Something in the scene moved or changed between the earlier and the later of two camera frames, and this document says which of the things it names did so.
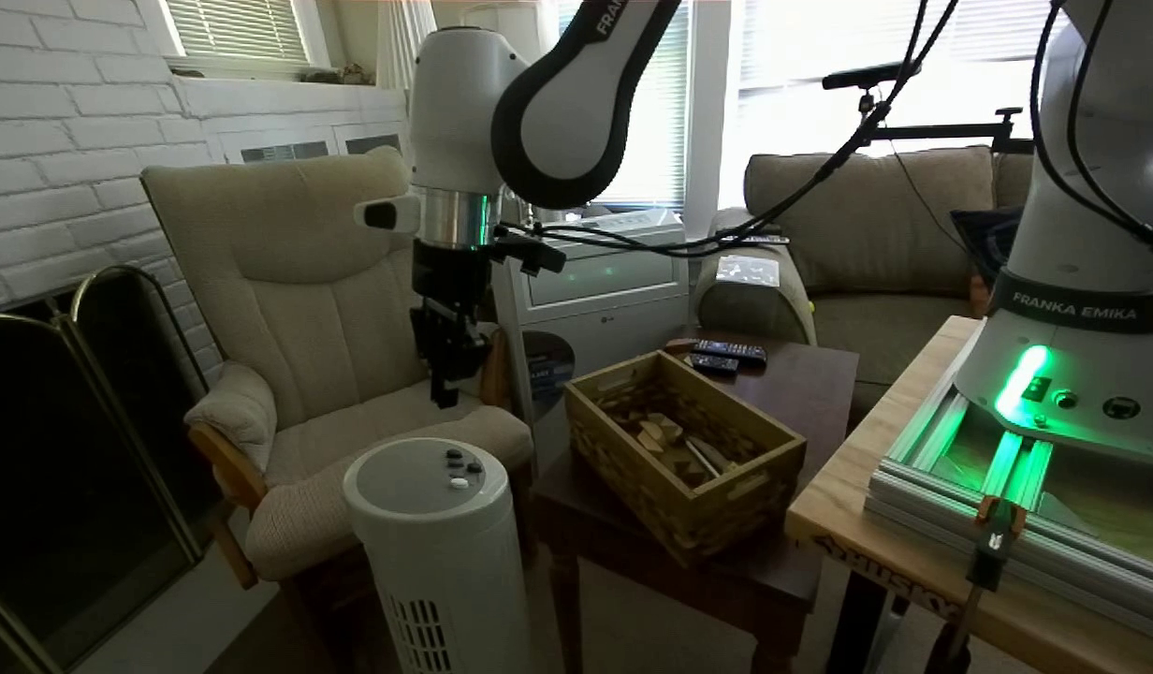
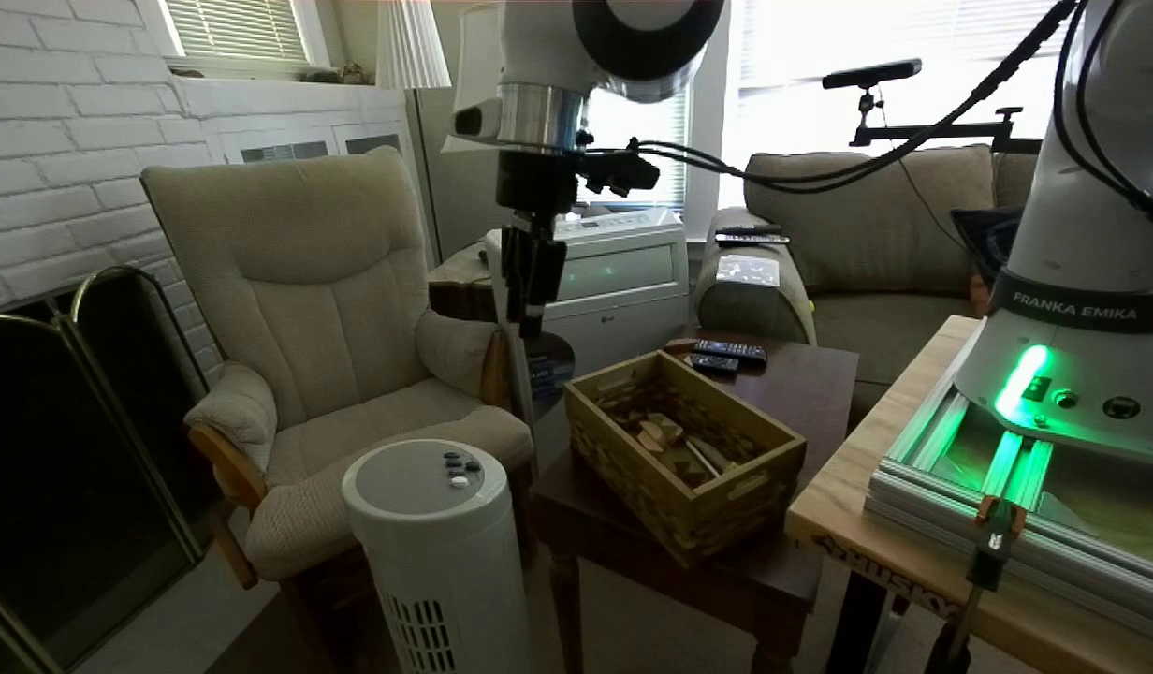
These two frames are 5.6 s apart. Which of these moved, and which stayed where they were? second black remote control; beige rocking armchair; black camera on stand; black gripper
Moved: black gripper
Stayed: beige rocking armchair; second black remote control; black camera on stand
